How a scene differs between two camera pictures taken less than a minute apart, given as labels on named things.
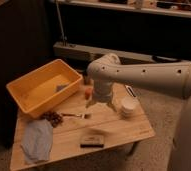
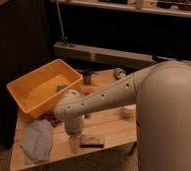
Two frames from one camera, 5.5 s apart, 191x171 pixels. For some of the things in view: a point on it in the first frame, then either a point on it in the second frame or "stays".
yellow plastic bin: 35,91 stays
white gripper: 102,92 to 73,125
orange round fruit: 87,93 stays
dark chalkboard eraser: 92,141 stays
